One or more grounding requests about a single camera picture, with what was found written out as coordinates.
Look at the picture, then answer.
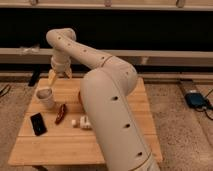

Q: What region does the black cable floor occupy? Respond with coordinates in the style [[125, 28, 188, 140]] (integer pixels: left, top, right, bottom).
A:
[[0, 83, 12, 98], [196, 88, 213, 121]]

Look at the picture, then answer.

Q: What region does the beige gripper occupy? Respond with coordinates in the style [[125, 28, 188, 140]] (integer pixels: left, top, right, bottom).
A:
[[48, 55, 72, 86]]

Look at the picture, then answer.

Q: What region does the white plastic bottle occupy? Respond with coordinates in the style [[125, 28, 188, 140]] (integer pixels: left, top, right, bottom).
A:
[[71, 116, 92, 130]]

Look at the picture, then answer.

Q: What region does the wooden table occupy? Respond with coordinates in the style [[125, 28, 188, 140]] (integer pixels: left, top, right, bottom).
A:
[[8, 78, 163, 166]]

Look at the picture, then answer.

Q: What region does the black table leg bracket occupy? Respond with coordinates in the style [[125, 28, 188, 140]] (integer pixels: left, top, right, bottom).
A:
[[28, 70, 41, 87]]

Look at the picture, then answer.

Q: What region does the black cable left floor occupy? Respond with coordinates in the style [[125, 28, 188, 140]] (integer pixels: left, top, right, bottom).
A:
[[0, 83, 12, 98]]

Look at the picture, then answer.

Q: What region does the black smartphone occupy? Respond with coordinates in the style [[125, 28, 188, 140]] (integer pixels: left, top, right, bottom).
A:
[[30, 113, 47, 136]]

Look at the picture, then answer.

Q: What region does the black cable right floor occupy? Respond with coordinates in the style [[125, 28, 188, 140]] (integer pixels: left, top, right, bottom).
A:
[[196, 88, 213, 121]]

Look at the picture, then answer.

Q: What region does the orange ceramic bowl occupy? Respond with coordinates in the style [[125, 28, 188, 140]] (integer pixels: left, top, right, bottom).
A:
[[78, 91, 82, 104]]

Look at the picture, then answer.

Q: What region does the blue black device on floor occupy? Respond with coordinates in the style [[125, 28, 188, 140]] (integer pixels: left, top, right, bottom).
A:
[[184, 93, 208, 108]]

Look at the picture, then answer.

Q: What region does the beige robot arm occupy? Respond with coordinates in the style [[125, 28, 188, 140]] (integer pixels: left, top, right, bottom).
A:
[[46, 28, 160, 171]]

